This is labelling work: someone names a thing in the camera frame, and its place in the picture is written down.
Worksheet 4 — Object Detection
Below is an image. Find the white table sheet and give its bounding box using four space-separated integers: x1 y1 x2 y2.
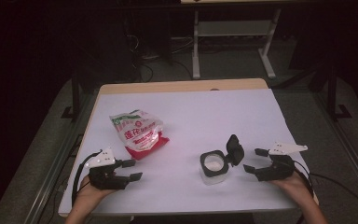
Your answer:
58 88 320 217

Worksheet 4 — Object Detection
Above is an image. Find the tangle of black floor cables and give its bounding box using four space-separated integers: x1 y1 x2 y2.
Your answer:
122 17 194 82

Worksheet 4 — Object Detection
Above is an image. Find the person's right hand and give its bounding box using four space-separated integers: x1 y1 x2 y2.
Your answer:
268 171 314 205

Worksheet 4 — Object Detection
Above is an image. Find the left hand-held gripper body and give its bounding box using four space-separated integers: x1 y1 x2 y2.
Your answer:
86 147 131 191

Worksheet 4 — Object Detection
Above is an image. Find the clear jar with black lid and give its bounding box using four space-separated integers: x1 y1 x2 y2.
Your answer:
199 133 246 187

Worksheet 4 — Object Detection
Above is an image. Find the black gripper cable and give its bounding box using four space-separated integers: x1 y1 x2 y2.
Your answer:
292 159 358 217
70 149 104 207

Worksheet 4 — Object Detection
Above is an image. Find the aluminium floor rail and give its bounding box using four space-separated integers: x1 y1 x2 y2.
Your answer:
24 92 90 224
315 90 358 203

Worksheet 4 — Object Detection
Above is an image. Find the person's left hand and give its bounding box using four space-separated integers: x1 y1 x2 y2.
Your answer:
74 175 117 217

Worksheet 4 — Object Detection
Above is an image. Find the red and white plastic bag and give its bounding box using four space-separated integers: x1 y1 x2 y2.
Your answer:
109 109 171 161

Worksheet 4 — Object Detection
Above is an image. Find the white-legged desk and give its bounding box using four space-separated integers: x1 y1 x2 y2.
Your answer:
180 0 311 80

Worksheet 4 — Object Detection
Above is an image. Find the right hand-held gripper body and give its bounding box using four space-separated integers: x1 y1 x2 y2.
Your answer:
255 141 309 183

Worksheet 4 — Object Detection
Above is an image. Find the black metal stand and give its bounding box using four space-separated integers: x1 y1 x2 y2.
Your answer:
326 62 352 121
61 76 82 121

